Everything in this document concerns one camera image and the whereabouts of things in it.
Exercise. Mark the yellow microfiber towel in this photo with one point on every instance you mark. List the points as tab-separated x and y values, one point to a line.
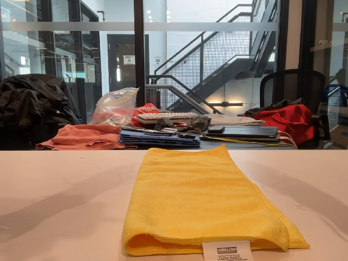
190	195

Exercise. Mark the small red white object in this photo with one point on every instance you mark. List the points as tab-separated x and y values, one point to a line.
180	125

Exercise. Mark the small crumpled grey bag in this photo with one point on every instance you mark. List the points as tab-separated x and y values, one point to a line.
163	123

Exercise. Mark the silver keypad phone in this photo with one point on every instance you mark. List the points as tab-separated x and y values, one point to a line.
160	133

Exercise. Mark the black keypad phone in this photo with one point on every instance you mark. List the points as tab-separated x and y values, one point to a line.
187	135

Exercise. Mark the white keyboard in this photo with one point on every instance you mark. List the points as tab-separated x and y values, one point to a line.
163	117

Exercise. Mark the blue folded cloth stack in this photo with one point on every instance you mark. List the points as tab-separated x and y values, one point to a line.
152	141

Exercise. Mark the large crumpled grey bag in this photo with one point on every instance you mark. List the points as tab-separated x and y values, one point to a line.
202	122

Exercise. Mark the red cloth with white print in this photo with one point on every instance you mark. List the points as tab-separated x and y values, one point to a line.
145	110

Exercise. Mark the dark grey keypad phone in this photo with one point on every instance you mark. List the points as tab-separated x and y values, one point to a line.
136	130

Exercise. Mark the black smartphone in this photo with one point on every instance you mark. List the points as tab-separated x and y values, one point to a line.
216	129

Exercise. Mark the clear plastic bag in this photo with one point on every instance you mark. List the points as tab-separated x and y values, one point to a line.
114	108

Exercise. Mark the beige folded cloth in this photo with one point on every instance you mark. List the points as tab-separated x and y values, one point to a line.
239	121

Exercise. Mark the grey laptop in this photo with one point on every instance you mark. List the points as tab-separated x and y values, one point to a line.
244	139

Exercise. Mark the black laptop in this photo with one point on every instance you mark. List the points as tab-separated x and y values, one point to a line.
250	131

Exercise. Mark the black metal staircase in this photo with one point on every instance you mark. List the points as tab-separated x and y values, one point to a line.
225	73

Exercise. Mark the dark framed door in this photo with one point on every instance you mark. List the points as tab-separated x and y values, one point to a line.
117	70

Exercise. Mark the black window pillar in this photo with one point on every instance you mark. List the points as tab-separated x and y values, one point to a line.
139	54

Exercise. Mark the salmon pink shirt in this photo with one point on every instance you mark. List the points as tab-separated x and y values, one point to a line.
81	136

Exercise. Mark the dark grey garment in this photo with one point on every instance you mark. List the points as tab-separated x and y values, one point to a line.
272	106

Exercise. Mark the red fabric bag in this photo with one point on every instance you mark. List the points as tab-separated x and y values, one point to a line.
288	122

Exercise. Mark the black mesh office chair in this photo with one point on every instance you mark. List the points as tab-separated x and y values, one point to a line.
293	84

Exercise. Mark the black jacket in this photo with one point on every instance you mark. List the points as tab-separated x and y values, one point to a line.
27	108

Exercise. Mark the horizontal wall lamp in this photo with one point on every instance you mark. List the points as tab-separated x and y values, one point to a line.
225	103

